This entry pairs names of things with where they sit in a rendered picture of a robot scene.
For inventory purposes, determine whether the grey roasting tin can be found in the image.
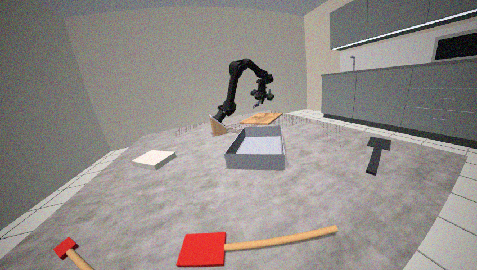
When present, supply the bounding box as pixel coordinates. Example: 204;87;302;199
224;125;285;170

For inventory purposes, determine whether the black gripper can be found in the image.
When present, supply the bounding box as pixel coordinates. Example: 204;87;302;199
251;87;274;104

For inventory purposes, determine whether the red spatula with wooden handle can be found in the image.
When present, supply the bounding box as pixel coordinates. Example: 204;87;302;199
176;225;338;267

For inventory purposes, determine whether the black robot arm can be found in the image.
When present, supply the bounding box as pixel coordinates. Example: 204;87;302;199
213;58;273;123

